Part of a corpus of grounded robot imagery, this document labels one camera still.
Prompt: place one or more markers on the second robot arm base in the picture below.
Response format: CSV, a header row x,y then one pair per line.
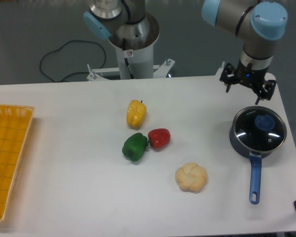
x,y
123,18

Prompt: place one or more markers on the yellow woven basket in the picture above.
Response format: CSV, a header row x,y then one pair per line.
x,y
15,122

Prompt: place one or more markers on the red bell pepper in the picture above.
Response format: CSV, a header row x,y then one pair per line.
x,y
159,138

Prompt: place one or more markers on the beige bread roll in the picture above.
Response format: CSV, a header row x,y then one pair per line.
x,y
191,177

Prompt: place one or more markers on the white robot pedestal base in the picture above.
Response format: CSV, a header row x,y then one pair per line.
x,y
134,47

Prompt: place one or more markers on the glass lid blue knob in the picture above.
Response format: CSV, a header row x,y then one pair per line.
x,y
257,128

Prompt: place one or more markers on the blue saucepan with handle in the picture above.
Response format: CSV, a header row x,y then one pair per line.
x,y
255,159

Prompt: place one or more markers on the yellow bell pepper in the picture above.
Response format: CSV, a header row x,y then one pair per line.
x,y
136,114

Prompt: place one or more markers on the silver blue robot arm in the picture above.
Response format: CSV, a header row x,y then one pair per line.
x,y
260,24

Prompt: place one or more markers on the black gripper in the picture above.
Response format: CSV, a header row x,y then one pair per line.
x,y
250,73

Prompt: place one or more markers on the green bell pepper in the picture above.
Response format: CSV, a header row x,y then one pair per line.
x,y
135,146

